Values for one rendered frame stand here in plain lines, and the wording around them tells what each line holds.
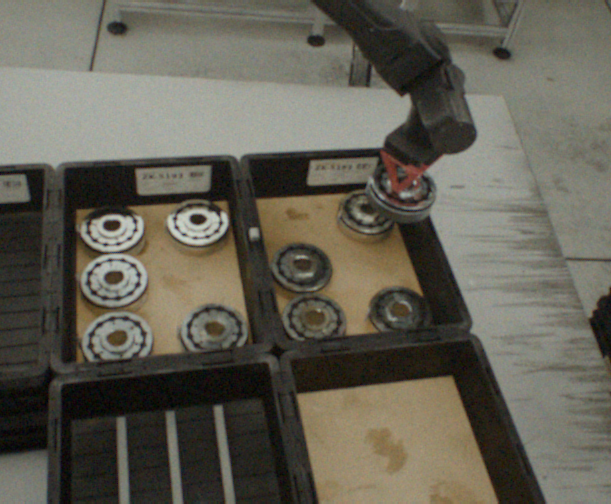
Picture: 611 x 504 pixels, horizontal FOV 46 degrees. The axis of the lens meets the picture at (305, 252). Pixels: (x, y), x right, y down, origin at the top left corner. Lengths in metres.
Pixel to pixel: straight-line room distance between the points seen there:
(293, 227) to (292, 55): 1.90
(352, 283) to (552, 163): 1.82
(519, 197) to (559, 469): 0.63
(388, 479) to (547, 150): 2.12
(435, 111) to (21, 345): 0.68
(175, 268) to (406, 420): 0.44
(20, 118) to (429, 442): 1.11
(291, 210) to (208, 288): 0.23
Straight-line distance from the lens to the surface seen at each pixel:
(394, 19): 0.89
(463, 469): 1.10
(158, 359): 1.00
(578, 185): 2.91
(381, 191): 1.09
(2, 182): 1.28
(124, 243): 1.22
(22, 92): 1.78
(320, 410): 1.09
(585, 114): 3.27
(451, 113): 0.91
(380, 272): 1.26
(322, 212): 1.32
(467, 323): 1.11
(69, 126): 1.68
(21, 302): 1.21
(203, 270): 1.22
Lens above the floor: 1.79
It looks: 50 degrees down
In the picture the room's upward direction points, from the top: 11 degrees clockwise
